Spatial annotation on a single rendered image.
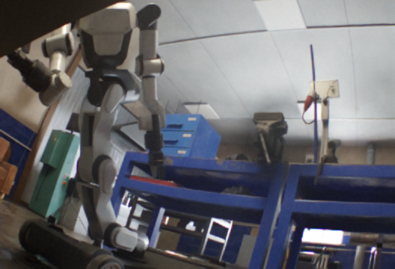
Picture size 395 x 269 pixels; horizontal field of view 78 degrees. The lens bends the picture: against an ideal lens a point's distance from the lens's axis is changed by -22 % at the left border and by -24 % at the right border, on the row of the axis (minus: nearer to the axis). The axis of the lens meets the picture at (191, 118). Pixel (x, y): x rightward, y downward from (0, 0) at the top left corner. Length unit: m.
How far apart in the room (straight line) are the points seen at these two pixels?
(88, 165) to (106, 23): 0.63
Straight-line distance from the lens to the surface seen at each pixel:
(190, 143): 2.04
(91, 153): 1.35
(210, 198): 1.60
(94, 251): 1.21
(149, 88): 1.44
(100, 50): 1.35
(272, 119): 1.54
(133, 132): 5.56
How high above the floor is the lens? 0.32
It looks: 25 degrees up
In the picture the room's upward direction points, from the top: 17 degrees clockwise
